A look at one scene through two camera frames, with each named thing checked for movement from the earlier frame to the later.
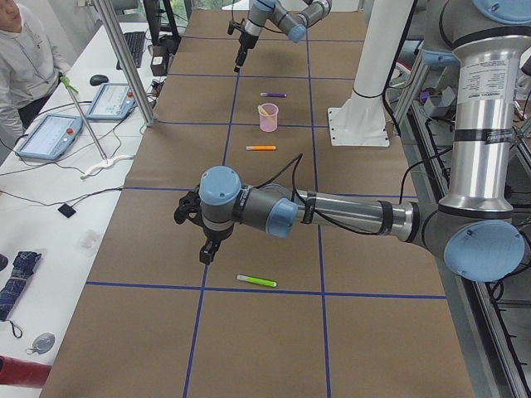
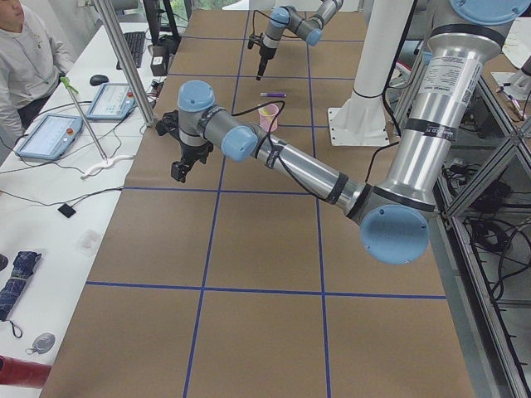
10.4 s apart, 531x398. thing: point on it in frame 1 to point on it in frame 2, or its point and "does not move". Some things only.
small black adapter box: x=67 y=210 does not move
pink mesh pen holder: x=268 y=117 does not move
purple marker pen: x=273 y=94 does not move
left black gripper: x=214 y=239 to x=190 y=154
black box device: x=159 y=59 does not move
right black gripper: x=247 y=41 to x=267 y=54
